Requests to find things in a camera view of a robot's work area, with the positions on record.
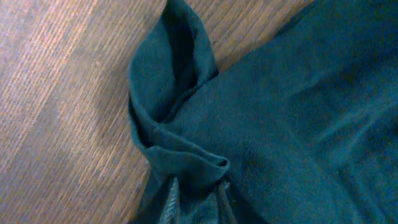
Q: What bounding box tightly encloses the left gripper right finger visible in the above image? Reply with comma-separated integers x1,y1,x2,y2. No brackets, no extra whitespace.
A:
217,182,238,224

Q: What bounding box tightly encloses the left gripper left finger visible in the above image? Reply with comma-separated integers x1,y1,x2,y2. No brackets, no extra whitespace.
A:
159,177,180,224

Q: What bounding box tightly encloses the black t-shirt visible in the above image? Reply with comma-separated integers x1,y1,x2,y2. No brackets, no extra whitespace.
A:
129,1,397,223

